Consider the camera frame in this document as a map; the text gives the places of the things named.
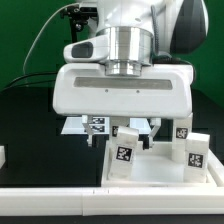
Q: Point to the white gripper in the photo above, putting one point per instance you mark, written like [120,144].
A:
[161,91]

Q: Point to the white square table top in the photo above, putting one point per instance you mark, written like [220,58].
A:
[153,168]

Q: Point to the white fence bar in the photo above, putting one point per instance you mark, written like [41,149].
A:
[110,201]
[217,171]

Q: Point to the white base sheet with tag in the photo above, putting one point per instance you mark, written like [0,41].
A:
[100,126]

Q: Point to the white front fence bar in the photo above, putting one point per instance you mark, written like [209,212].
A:
[110,201]

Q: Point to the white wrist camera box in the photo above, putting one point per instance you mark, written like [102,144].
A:
[90,50]

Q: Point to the white left fence stub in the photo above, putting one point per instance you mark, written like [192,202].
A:
[2,156]

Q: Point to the grey camera on stand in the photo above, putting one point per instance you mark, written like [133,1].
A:
[80,9]

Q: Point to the white right fence bar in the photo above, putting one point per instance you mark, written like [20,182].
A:
[217,171]

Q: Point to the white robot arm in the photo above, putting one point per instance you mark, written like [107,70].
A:
[127,67]

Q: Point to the black camera stand pole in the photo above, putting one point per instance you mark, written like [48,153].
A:
[75,26]

